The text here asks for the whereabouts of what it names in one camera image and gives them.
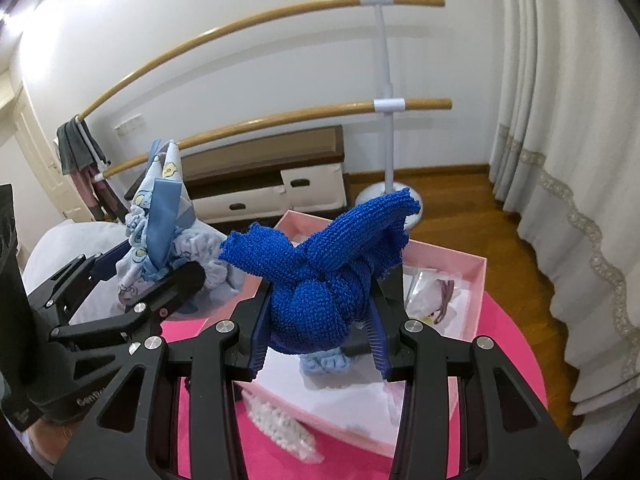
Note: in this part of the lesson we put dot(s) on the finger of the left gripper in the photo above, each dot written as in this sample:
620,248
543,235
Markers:
67,288
152,308

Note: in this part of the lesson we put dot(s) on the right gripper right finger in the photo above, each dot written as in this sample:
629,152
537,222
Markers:
466,393

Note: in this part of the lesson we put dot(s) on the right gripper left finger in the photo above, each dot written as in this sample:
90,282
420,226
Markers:
130,433

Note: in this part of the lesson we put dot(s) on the blue cartoon drawstring bag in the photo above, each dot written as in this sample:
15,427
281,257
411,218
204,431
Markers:
164,234

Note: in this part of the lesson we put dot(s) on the royal blue knit cloth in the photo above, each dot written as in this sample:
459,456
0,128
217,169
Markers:
321,286

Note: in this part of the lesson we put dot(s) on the cotton swab bag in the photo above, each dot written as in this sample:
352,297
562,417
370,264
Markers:
282,429

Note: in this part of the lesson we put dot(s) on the light blue scrunchie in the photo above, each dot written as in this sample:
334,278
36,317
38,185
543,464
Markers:
332,361

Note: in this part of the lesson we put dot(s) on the person left hand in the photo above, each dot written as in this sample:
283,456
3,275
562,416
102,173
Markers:
49,440

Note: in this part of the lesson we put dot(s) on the grey white pillow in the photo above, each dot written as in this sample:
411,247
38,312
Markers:
67,241

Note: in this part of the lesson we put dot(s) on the low brown white cabinet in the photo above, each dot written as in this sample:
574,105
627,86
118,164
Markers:
263,178

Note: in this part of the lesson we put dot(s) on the grey clothes on barre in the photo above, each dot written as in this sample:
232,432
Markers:
79,155

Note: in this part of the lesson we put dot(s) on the pink cardboard box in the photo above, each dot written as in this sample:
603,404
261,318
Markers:
357,406

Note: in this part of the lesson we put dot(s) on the clear plastic zip bag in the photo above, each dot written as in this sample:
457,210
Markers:
434,297

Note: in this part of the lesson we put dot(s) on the cream door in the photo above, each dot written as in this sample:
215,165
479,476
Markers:
45,196

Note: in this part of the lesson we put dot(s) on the white barre stand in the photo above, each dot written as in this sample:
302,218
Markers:
387,106

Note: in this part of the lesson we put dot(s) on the lower wooden ballet barre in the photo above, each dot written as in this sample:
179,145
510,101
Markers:
305,115

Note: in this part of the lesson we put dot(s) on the white lace trimmed curtain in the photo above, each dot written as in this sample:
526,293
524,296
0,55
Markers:
566,159

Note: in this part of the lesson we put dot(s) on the white wall socket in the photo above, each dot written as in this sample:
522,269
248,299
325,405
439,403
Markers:
129,125

